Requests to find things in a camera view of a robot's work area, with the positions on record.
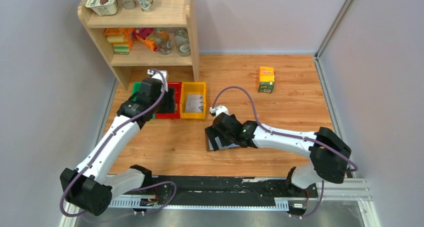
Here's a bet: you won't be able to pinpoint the brown leather card holder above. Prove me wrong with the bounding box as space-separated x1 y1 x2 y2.
205 133 240 152

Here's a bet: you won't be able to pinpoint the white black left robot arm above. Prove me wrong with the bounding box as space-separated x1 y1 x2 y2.
59 71 169 217

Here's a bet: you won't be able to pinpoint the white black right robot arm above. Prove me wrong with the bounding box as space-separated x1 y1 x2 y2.
204 112 352 197

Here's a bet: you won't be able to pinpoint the white cards in yellow bin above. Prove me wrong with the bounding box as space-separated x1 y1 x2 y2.
185 93 204 114

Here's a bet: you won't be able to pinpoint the green plastic bin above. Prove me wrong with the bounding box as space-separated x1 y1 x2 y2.
131 81 156 120

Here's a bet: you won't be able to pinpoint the red plastic bin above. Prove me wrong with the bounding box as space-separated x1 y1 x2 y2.
155 82 182 119

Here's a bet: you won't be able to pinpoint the yellow plastic bin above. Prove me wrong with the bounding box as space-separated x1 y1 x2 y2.
179 81 207 120

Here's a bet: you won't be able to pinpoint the wooden shelf unit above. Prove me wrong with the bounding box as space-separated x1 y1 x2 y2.
77 0 200 89

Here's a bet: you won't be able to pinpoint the left glass jar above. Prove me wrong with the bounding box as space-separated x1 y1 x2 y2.
153 27 172 55

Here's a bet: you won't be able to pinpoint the glass jar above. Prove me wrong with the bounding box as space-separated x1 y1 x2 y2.
153 27 172 55
174 27 191 57

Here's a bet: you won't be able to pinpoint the orange pink snack bag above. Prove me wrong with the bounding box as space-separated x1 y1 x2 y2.
134 27 158 52

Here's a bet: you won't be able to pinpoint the stack of sponges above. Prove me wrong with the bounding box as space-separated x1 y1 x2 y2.
103 27 135 55

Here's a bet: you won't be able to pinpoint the right glass jar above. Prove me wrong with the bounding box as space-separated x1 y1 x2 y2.
174 27 191 57

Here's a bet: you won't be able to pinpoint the orange green carton box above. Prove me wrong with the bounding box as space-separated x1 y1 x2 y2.
258 66 275 94

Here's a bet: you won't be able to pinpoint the yoghurt tub with chocolate label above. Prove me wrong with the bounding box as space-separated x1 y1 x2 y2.
85 0 118 16

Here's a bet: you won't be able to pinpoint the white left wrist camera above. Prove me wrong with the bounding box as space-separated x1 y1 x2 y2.
147 68 169 88

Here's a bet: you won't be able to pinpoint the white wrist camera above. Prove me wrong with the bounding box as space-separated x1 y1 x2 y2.
147 68 169 88
209 105 230 117

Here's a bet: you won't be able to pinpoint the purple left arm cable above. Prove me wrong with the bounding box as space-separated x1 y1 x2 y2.
59 68 178 218

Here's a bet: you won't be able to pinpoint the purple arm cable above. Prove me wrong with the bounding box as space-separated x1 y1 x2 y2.
210 85 359 219
59 68 178 218

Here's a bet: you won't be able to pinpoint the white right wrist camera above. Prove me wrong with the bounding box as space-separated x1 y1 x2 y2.
209 105 230 117

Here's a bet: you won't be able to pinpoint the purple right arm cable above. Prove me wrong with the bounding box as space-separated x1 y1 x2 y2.
210 85 359 219

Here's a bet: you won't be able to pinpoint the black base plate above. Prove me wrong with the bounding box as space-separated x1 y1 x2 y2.
142 175 319 207

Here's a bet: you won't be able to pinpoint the aluminium frame rail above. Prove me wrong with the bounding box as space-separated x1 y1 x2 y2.
60 178 380 227

